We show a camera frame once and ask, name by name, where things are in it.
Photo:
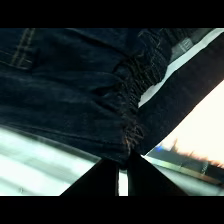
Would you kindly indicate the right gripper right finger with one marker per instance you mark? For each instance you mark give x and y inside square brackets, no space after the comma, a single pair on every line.
[150,180]

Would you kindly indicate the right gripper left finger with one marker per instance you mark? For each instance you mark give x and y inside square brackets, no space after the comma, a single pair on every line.
[100,181]

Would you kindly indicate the dark blue jeans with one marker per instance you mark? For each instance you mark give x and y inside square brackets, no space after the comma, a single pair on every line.
[80,86]

